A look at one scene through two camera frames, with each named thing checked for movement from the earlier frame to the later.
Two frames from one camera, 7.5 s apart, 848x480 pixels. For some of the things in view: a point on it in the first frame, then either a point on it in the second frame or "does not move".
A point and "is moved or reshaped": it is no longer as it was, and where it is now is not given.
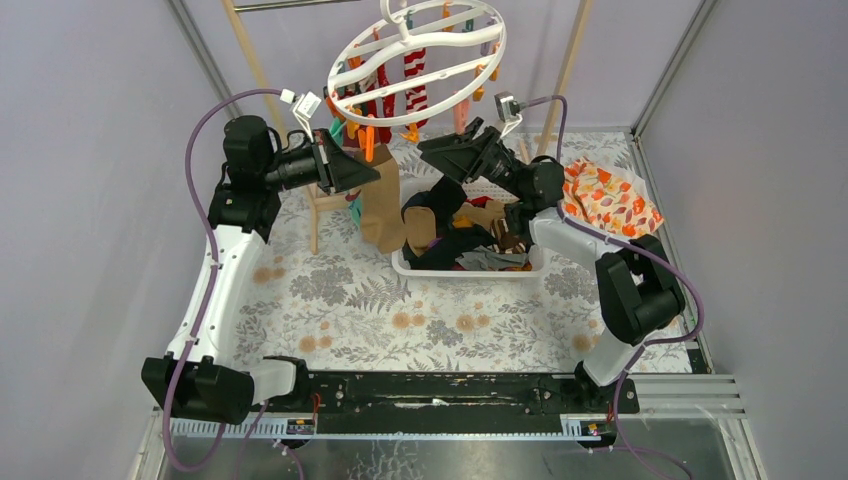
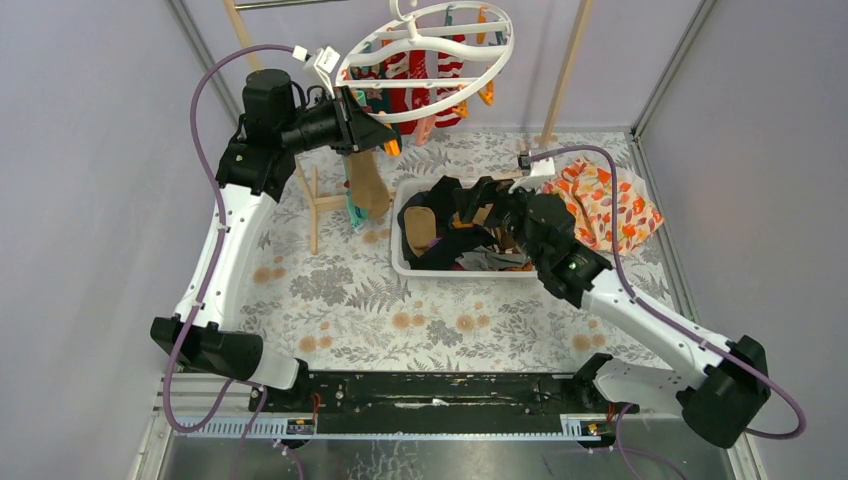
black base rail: (365, 394) does not move
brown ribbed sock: (380, 212) is moved or reshaped
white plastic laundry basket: (453, 228) does not move
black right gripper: (463, 158) -> (487, 191)
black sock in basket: (445, 196) does not move
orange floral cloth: (610, 198) does not move
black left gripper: (325, 166) -> (346, 122)
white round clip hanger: (418, 64) does not move
